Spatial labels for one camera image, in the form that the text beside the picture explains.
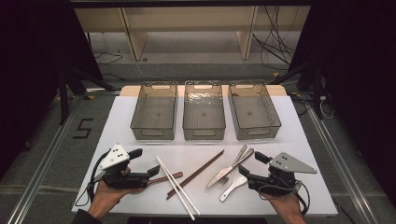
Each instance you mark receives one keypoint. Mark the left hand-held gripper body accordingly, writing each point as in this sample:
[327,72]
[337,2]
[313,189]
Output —
[113,157]

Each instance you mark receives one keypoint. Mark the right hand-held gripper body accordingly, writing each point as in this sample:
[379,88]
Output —
[289,165]

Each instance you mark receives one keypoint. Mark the brown wooden spoon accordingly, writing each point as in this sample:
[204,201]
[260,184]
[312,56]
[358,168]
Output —
[168,177]

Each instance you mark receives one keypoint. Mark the metal fork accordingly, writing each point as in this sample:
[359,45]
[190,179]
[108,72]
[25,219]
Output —
[240,155]

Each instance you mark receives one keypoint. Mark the white ceramic spoon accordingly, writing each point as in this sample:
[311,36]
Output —
[232,187]

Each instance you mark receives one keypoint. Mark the metal knife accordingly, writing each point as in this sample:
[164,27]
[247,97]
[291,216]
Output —
[224,173]

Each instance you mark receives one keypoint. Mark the brown chopstick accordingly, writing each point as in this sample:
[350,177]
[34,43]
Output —
[183,186]
[199,170]

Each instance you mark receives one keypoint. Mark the clear smoky plastic bin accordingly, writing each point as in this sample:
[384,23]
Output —
[154,113]
[253,113]
[204,113]

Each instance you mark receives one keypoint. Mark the person's left hand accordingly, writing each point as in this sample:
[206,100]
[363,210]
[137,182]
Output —
[106,196]

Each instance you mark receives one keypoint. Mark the person's right hand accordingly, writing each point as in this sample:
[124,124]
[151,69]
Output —
[289,207]

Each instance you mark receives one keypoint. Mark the white table sheet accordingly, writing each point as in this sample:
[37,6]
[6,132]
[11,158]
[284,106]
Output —
[109,130]

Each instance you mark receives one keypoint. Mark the black metal stand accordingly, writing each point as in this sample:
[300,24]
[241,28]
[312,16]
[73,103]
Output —
[63,99]
[316,90]

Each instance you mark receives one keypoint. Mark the dark curtain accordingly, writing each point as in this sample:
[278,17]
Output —
[358,77]
[31,62]

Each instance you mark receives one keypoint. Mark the beige wooden desk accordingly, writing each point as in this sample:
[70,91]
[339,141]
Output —
[193,18]

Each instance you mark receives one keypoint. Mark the aluminium floor rail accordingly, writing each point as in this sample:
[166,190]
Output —
[40,174]
[342,165]

